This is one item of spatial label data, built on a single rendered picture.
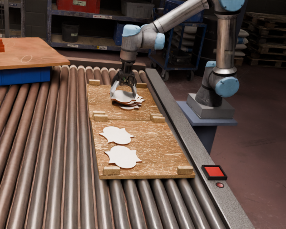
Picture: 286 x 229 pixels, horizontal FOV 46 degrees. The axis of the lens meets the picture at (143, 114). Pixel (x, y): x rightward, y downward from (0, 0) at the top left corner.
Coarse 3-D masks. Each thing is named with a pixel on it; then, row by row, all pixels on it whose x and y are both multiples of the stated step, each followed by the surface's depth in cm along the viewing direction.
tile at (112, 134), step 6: (108, 132) 139; (114, 132) 140; (120, 132) 141; (126, 132) 141; (108, 138) 135; (114, 138) 136; (120, 138) 136; (126, 138) 137; (120, 144) 133; (126, 144) 134
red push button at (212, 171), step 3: (207, 168) 128; (210, 168) 129; (213, 168) 129; (216, 168) 129; (207, 171) 126; (210, 171) 127; (213, 171) 127; (216, 171) 127; (219, 171) 127; (210, 174) 125; (213, 174) 125; (216, 174) 125; (219, 174) 126; (222, 174) 126
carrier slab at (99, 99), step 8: (88, 88) 180; (96, 88) 182; (104, 88) 184; (120, 88) 187; (128, 88) 189; (88, 96) 171; (96, 96) 172; (104, 96) 174; (144, 96) 181; (88, 104) 164; (96, 104) 164; (104, 104) 165; (112, 104) 167; (144, 104) 172; (152, 104) 174; (112, 112) 158; (120, 112) 160; (128, 112) 161; (136, 112) 162; (144, 112) 163; (152, 112) 165; (128, 120) 155; (136, 120) 156; (144, 120) 156
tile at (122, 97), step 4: (116, 92) 170; (120, 92) 171; (124, 92) 172; (112, 96) 165; (116, 96) 165; (120, 96) 166; (124, 96) 167; (128, 96) 168; (132, 96) 168; (116, 100) 162; (120, 100) 162; (124, 100) 162; (128, 100) 163; (132, 100) 165
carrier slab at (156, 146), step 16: (96, 128) 143; (128, 128) 147; (144, 128) 149; (160, 128) 151; (96, 144) 131; (112, 144) 133; (128, 144) 134; (144, 144) 136; (160, 144) 138; (176, 144) 140; (144, 160) 126; (160, 160) 127; (176, 160) 129; (112, 176) 115; (128, 176) 116; (144, 176) 118; (160, 176) 119; (176, 176) 121; (192, 176) 122
